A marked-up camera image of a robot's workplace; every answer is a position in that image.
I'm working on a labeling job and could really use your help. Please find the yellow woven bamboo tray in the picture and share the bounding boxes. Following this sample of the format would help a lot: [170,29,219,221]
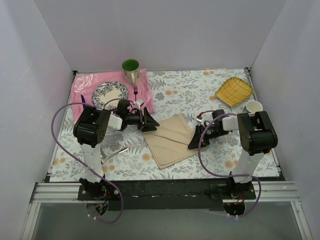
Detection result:
[215,76,254,108]

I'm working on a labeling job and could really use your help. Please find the beige cloth napkin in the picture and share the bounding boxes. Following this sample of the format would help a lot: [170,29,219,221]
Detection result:
[142,113,198,169]

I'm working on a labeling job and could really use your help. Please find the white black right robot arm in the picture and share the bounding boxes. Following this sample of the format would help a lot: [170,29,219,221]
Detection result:
[188,109,278,200]

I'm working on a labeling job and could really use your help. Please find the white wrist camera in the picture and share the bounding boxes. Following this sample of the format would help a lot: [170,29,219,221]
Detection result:
[195,114,205,125]
[133,99,145,111]

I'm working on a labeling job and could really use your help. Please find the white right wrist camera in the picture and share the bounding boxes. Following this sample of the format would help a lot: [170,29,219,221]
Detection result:
[195,114,205,125]

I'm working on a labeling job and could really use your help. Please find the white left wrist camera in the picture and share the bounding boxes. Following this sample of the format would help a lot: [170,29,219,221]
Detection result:
[133,99,145,111]

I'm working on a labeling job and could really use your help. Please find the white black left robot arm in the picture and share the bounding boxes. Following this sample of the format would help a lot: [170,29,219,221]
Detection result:
[73,99,160,200]

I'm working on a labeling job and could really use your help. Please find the silver fork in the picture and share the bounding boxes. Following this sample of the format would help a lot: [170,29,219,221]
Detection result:
[101,147,129,165]

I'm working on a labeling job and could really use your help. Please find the floral ceramic plate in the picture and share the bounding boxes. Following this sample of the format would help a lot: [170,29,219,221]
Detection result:
[92,81,129,110]

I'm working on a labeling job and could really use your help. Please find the pink cloth placemat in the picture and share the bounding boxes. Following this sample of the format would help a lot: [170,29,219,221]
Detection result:
[71,68,155,114]

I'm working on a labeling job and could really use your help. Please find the aluminium frame rail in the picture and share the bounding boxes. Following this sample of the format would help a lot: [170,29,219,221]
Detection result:
[21,179,312,240]

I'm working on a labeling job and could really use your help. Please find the purple fork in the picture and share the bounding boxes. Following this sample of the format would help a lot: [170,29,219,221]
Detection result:
[133,85,138,101]

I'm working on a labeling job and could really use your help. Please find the floral patterned table mat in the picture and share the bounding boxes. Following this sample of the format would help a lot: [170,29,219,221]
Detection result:
[49,68,281,180]

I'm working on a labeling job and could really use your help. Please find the grey white mug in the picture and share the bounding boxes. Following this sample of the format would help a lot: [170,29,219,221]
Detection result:
[243,100,263,114]

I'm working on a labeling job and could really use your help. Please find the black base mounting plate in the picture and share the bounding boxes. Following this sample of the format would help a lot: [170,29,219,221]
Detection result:
[77,178,256,211]

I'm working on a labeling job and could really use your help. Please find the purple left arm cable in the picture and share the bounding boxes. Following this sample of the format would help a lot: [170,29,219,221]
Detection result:
[50,98,124,225]

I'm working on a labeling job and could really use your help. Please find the green inside ceramic mug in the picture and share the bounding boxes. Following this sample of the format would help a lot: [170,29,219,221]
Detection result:
[121,59,142,86]

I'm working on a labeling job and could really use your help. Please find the purple knife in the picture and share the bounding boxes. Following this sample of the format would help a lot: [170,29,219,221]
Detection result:
[80,94,86,103]

